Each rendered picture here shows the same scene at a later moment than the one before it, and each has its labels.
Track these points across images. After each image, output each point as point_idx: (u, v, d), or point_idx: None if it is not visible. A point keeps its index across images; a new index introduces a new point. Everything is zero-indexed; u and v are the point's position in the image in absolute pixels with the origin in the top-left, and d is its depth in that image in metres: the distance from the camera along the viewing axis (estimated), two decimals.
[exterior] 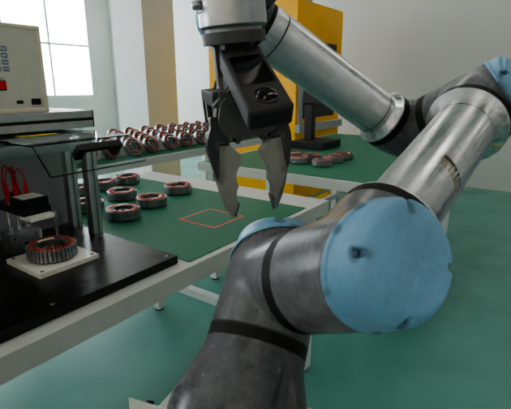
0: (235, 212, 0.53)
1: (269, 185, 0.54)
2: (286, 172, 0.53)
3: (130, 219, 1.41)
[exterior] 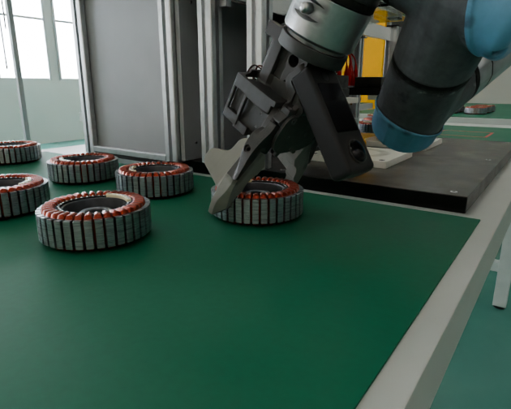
0: (214, 209, 0.49)
1: (286, 176, 0.56)
2: (306, 167, 0.55)
3: None
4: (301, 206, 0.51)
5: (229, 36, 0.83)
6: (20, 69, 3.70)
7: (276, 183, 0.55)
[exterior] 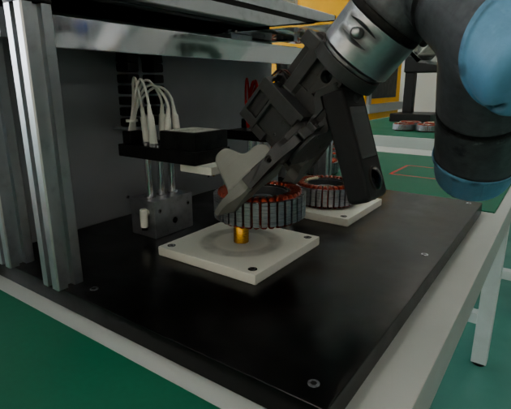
0: (220, 210, 0.48)
1: (285, 177, 0.56)
2: (307, 171, 0.56)
3: (333, 173, 1.12)
4: (305, 208, 0.51)
5: (59, 72, 0.58)
6: None
7: (276, 186, 0.55)
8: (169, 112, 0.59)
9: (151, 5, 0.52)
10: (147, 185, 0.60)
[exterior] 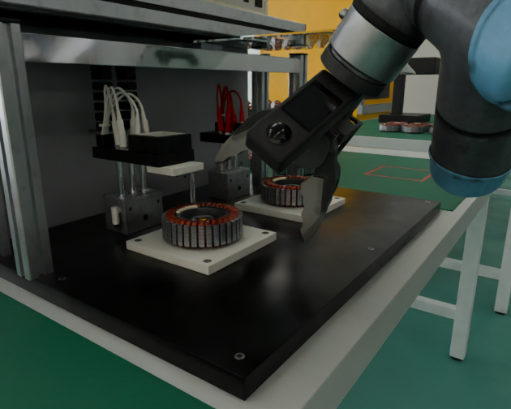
0: (220, 162, 0.55)
1: (307, 218, 0.51)
2: (320, 216, 0.49)
3: (310, 174, 1.17)
4: (241, 229, 0.59)
5: (36, 80, 0.63)
6: None
7: (220, 208, 0.62)
8: (139, 118, 0.63)
9: (118, 20, 0.57)
10: (118, 185, 0.65)
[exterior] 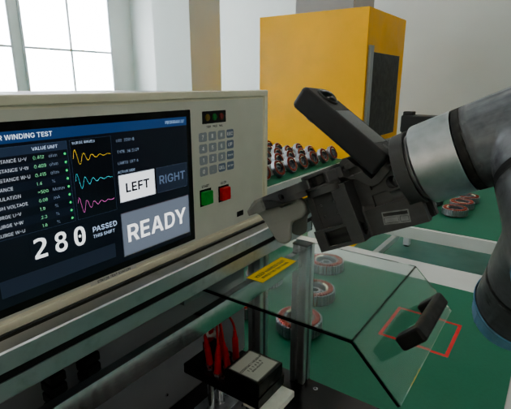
0: None
1: None
2: (259, 200, 0.49)
3: (315, 337, 1.01)
4: None
5: None
6: None
7: None
8: None
9: (62, 362, 0.42)
10: None
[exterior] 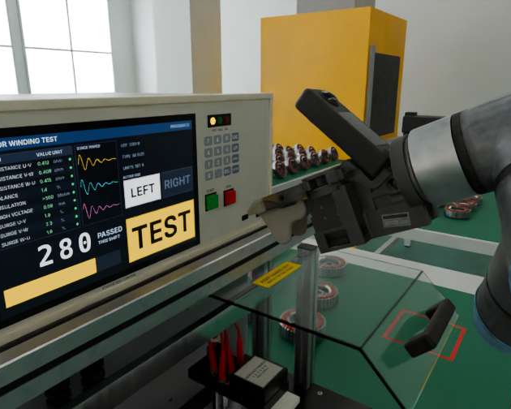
0: None
1: None
2: (260, 200, 0.49)
3: (319, 340, 1.01)
4: None
5: None
6: None
7: None
8: None
9: (66, 370, 0.41)
10: None
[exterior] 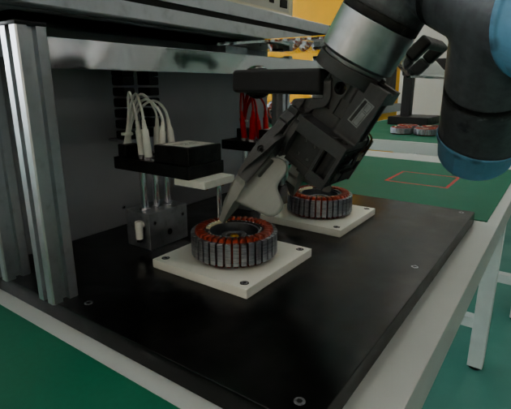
0: (291, 193, 0.58)
1: (240, 201, 0.47)
2: (234, 179, 0.45)
3: None
4: (276, 246, 0.55)
5: (55, 86, 0.59)
6: None
7: (251, 223, 0.58)
8: (165, 126, 0.59)
9: (145, 23, 0.53)
10: (142, 197, 0.61)
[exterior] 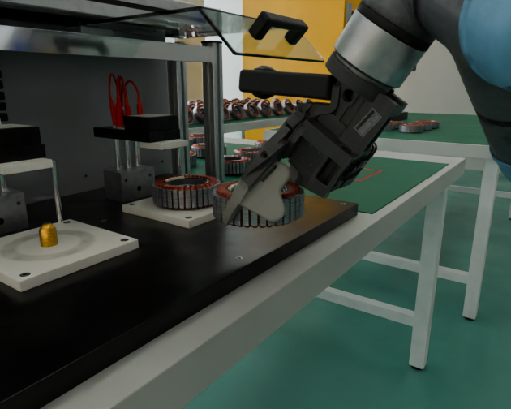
0: None
1: (244, 204, 0.47)
2: (238, 183, 0.45)
3: (242, 173, 1.09)
4: (303, 206, 0.52)
5: None
6: None
7: None
8: None
9: None
10: None
